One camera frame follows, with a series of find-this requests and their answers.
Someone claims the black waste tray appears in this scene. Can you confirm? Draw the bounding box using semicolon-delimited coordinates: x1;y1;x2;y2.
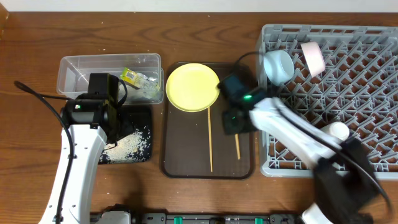
108;106;152;148

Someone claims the spilled rice pile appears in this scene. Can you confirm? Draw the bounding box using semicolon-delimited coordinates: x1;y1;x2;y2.
99;131;152;164

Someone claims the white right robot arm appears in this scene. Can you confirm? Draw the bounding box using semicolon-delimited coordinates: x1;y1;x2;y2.
217;73;394;223

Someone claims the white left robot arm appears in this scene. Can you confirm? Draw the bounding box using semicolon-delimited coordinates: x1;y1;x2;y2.
40;73;122;223

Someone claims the white rice bowl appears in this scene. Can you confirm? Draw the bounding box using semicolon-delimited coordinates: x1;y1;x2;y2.
300;42;326;77

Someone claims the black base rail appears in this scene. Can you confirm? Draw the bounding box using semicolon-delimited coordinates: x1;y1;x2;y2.
90;204;302;224

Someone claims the brown serving tray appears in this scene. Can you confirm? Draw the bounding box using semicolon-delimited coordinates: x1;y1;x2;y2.
160;96;255;180

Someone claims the yellow plate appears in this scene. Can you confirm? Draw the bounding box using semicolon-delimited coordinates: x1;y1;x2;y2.
165;63;220;112

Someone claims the clear plastic wrapper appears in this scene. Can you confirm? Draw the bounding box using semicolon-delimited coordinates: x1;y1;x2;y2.
126;85;159;100

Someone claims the yellow-labelled plastic wrapper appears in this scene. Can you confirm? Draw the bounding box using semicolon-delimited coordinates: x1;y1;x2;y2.
120;68;158;90

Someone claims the small pale green cup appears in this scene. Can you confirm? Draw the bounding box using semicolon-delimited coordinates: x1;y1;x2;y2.
321;122;349;141

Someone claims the grey dishwasher rack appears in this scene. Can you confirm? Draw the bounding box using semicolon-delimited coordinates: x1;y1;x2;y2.
256;24;397;180

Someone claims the blue bowl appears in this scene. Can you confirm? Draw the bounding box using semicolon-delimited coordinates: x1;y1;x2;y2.
263;50;295;86

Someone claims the clear plastic waste bin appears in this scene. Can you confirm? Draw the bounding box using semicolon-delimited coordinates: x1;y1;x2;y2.
57;53;164;105

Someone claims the wooden chopstick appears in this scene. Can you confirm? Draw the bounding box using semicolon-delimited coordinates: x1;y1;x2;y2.
207;107;213;172
234;134;241;160

